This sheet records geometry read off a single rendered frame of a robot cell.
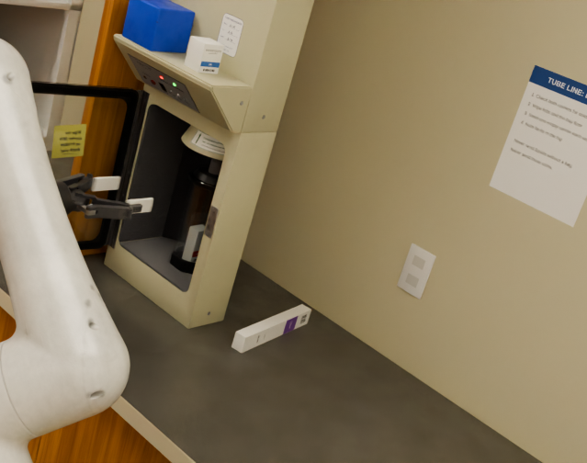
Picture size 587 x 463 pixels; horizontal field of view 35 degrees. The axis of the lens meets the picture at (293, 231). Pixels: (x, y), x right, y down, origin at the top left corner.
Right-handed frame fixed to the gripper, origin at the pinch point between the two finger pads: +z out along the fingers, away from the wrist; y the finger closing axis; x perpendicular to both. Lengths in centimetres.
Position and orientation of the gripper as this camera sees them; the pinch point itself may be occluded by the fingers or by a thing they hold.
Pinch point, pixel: (128, 194)
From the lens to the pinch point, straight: 197.2
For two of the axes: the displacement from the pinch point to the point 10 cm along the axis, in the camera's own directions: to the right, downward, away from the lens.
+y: -7.0, -4.3, 5.6
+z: 6.6, -0.9, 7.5
